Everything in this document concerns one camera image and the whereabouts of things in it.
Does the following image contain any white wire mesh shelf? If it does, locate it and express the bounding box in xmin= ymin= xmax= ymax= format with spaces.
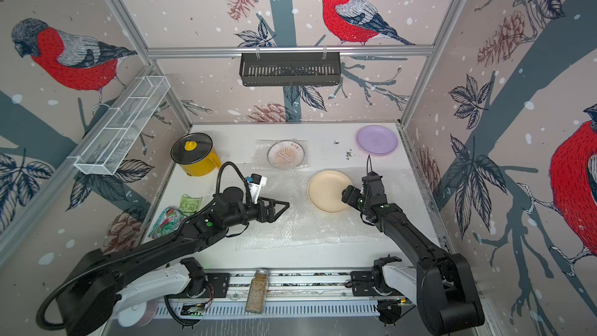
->
xmin=74 ymin=76 xmax=170 ymax=175

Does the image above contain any white tape roll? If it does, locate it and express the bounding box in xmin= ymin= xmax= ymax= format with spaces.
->
xmin=117 ymin=300 xmax=158 ymax=328

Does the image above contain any green snack packet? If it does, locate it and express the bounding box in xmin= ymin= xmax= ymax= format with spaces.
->
xmin=148 ymin=207 xmax=186 ymax=239

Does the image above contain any spice jar with granules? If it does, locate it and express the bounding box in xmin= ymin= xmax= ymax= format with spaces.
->
xmin=245 ymin=268 xmax=269 ymax=314

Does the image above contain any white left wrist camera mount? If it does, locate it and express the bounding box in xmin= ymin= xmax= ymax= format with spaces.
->
xmin=247 ymin=174 xmax=267 ymax=204

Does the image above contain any purple plate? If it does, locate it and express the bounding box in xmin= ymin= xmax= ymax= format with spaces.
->
xmin=356 ymin=125 xmax=399 ymax=156

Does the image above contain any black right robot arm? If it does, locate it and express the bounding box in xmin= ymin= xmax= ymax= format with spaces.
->
xmin=341 ymin=171 xmax=485 ymax=335

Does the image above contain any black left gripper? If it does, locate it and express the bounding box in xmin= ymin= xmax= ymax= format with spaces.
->
xmin=224 ymin=195 xmax=290 ymax=230

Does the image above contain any small green sachet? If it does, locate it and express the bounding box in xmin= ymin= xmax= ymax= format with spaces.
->
xmin=178 ymin=194 xmax=203 ymax=217

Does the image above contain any patterned plate in bubble wrap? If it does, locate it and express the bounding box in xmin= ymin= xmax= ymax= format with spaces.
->
xmin=253 ymin=139 xmax=309 ymax=170

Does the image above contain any cream plate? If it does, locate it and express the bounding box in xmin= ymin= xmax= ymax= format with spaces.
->
xmin=307 ymin=170 xmax=352 ymax=214

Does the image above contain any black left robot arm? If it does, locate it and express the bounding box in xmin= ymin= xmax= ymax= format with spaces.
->
xmin=36 ymin=187 xmax=290 ymax=335

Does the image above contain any yellow pot with black lid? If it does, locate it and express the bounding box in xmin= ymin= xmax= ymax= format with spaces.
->
xmin=170 ymin=133 xmax=222 ymax=177

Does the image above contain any black hanging wire basket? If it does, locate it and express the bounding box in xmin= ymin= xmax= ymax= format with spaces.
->
xmin=239 ymin=52 xmax=341 ymax=87

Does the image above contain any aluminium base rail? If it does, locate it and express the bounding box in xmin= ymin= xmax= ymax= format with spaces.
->
xmin=169 ymin=268 xmax=415 ymax=320

